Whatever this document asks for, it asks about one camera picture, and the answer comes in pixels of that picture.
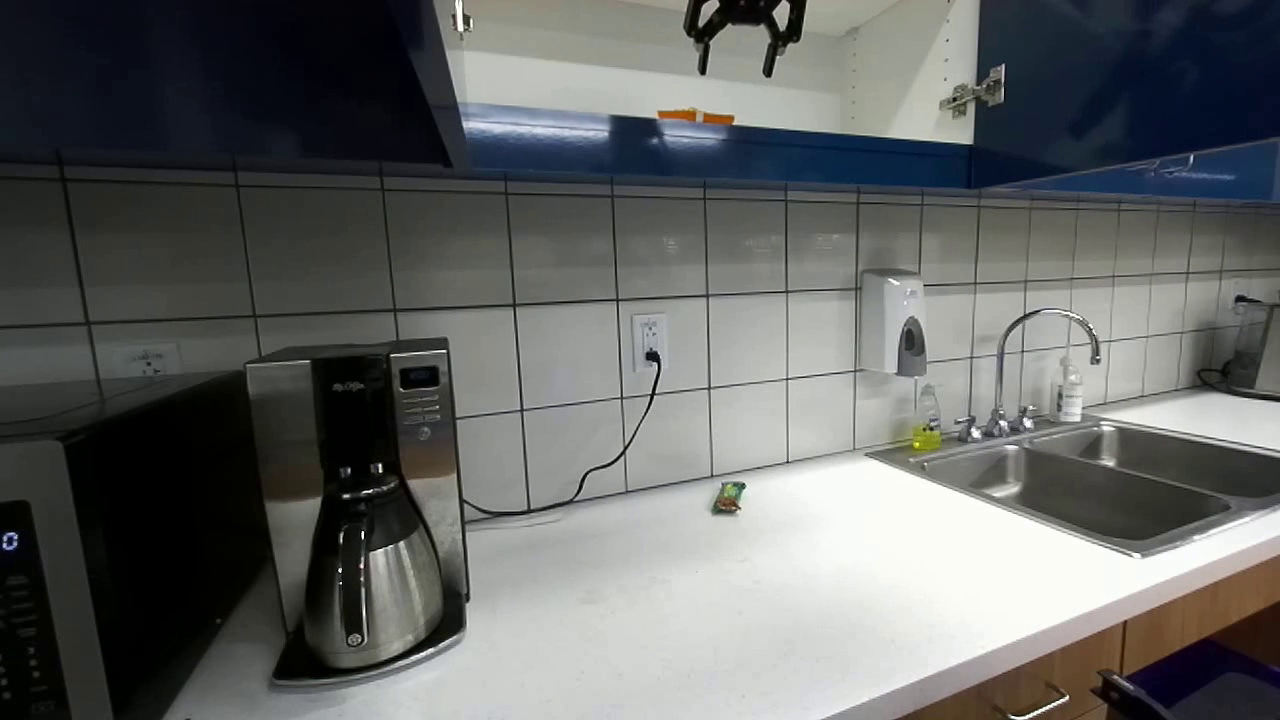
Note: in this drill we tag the chrome faucet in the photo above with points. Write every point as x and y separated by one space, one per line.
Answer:
1024 375

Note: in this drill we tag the stainless steel coffee maker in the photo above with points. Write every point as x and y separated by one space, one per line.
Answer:
350 405

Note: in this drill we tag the dark appliance far right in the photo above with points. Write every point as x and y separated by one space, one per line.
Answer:
1252 354

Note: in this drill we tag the black microwave oven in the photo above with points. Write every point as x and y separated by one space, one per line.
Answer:
131 528

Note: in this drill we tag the wooden lower drawer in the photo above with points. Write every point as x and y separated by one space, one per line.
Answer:
1057 685

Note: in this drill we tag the green snack bar wrapper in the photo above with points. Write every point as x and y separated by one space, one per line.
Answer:
730 496

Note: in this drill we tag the orange Cheetos chip bag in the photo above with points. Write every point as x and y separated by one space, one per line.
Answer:
697 116

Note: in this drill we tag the clear soap pump bottle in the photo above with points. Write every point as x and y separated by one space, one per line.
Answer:
1070 392

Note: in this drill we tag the blue bin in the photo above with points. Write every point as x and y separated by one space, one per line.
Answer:
1203 683

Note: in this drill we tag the white wall soap dispenser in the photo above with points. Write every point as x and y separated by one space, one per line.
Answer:
894 333

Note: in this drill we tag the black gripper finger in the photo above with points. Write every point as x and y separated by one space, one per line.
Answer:
787 25
707 20

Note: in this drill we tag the steel coffee carafe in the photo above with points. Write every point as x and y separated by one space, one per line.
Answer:
374 584

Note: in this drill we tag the stainless steel double sink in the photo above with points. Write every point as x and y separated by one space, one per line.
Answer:
1118 486

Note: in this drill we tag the blue cabinet door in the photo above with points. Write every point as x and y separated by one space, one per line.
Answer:
1113 81

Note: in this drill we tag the white wall outlet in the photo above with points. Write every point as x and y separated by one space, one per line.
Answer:
648 336

